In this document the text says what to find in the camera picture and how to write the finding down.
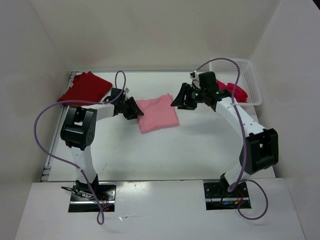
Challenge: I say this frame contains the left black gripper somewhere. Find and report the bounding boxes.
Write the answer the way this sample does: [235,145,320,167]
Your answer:
[118,97,144,121]

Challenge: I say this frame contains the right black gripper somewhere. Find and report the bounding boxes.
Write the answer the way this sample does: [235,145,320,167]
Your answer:
[170,82,207,110]

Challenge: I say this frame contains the light pink t-shirt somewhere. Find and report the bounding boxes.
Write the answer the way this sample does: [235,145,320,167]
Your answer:
[136,93,180,134]

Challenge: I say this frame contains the dark red t-shirt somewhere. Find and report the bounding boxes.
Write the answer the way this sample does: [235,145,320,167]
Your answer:
[57,71,113,102]

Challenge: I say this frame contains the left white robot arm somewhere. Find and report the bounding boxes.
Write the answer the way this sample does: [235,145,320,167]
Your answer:
[60,97,144,200]

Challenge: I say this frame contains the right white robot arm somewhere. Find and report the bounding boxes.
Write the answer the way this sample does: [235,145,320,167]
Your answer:
[171,83,279,197]

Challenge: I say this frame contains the white plastic basket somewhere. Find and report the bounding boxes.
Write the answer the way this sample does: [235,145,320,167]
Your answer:
[208,58,263,107]

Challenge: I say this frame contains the magenta t-shirt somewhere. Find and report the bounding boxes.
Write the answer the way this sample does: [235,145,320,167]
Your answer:
[216,79,248,103]

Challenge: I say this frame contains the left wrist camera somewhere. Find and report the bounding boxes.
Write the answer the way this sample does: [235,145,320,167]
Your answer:
[102,87,130,105]

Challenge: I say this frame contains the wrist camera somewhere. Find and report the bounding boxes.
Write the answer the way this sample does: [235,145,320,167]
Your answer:
[102,87,130,105]
[190,71,219,93]

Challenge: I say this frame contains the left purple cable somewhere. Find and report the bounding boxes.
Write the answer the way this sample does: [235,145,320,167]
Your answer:
[33,70,127,225]

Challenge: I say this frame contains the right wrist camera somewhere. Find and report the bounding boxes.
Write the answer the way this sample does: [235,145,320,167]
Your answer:
[190,71,219,93]

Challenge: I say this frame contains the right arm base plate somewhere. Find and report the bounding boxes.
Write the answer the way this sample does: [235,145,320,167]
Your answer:
[203,180,252,211]

